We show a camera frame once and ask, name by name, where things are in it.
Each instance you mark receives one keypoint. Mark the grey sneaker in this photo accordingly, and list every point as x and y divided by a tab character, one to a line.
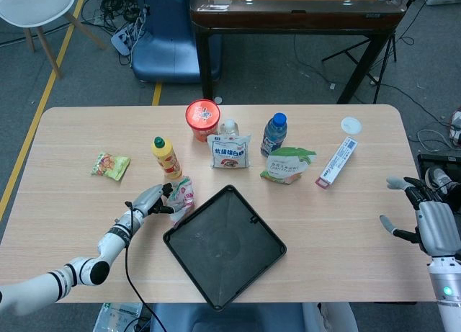
437	177

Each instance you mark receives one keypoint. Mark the long white carton box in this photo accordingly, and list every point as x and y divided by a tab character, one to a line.
338	161

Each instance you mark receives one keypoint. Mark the orange instant noodle cup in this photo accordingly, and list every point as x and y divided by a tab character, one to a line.
202	116

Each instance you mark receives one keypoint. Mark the black square tray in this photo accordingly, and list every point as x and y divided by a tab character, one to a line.
223	245

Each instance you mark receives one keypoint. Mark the small clear plastic bottle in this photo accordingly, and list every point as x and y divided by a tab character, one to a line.
229	127

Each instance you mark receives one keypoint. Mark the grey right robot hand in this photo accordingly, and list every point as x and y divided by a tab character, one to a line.
436	224

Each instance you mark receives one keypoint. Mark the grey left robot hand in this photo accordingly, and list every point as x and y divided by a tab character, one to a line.
149	200

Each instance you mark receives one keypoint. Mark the pink white seasoning bag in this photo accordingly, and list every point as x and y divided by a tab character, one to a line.
185	198

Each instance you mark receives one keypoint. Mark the clear plastic bag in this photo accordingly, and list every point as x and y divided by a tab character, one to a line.
115	315

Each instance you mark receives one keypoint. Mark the white chair wooden legs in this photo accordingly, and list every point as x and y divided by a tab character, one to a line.
32	4

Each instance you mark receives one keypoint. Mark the green snack packet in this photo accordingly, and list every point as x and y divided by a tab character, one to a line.
109	165

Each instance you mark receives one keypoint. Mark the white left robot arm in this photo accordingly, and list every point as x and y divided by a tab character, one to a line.
115	238

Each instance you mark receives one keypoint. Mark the brown mahjong table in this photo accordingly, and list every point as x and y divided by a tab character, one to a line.
288	22

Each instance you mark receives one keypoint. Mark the yellow squeeze bottle green cap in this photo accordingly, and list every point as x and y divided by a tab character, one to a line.
167	159

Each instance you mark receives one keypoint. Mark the white round lid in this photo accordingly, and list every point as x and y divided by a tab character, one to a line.
351	125

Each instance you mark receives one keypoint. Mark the white power strip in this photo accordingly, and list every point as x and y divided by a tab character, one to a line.
122	40

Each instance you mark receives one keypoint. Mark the white sugar bag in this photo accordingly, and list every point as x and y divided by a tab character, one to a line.
230	153

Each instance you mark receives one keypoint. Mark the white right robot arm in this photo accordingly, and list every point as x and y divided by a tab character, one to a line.
446	303

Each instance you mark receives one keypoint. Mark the blue drink bottle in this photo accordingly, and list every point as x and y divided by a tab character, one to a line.
273	135

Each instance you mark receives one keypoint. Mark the green white corn starch pouch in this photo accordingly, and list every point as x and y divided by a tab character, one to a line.
284	166

